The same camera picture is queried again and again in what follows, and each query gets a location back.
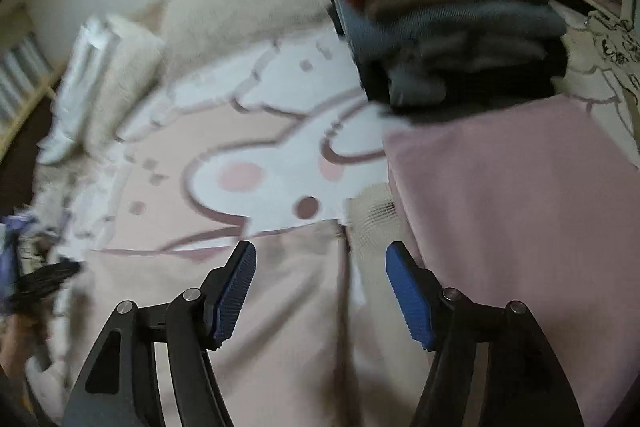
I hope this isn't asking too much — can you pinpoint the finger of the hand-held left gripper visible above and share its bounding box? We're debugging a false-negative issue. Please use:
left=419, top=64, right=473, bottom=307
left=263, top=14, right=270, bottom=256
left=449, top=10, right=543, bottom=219
left=14, top=258, right=82, bottom=304

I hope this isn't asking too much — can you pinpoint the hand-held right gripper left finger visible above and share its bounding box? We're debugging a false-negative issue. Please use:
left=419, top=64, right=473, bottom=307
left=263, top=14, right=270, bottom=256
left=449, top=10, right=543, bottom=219
left=62, top=239, right=258, bottom=427

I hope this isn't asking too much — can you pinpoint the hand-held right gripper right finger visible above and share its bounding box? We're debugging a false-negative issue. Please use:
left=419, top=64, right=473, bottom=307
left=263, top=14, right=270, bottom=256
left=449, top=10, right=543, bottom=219
left=385, top=241, right=586, bottom=427

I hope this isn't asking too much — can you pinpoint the beige cloth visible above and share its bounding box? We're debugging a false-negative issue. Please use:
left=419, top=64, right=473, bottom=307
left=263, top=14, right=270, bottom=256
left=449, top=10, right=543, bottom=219
left=75, top=217, right=431, bottom=427

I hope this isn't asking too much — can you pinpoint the pale pink cloth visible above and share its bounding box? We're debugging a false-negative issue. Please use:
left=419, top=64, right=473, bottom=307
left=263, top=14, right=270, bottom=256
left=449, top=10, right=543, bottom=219
left=382, top=94, right=640, bottom=427

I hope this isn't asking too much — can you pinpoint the stack of folded clothes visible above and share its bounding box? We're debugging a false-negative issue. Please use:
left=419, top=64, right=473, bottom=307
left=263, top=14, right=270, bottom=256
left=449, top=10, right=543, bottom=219
left=302, top=0, right=571, bottom=115

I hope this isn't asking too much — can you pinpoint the person's left hand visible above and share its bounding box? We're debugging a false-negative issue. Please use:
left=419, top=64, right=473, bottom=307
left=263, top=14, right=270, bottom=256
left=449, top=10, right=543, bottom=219
left=0, top=312, right=47, bottom=375

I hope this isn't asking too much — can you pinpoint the cream mesh cloth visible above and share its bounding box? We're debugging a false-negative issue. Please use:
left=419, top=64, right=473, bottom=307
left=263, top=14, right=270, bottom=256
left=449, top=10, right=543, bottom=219
left=345, top=184, right=401, bottom=253

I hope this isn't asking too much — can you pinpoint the bunny printed blanket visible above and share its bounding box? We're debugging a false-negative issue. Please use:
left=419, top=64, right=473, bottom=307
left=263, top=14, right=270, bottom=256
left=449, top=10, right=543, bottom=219
left=30, top=27, right=401, bottom=427

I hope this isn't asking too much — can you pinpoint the white folded cloth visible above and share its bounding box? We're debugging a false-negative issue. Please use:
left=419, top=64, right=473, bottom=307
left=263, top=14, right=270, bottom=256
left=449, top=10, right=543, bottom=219
left=37, top=14, right=121, bottom=165

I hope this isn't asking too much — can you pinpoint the white fluffy blanket pile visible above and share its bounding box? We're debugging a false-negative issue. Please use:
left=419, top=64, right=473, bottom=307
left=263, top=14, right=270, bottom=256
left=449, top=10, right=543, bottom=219
left=85, top=14, right=166, bottom=148

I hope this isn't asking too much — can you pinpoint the white cartoon printed cloth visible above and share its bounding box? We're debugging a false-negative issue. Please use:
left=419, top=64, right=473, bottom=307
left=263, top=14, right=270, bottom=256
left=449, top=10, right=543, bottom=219
left=550, top=2, right=640, bottom=148

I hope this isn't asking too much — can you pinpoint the beige quilted pillow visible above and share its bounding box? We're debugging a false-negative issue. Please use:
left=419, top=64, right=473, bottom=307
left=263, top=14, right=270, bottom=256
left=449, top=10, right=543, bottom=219
left=160, top=0, right=346, bottom=72

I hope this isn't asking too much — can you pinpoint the slatted wooden frame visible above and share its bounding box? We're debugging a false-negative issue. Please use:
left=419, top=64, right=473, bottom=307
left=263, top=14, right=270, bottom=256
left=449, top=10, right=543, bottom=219
left=0, top=32, right=57, bottom=130

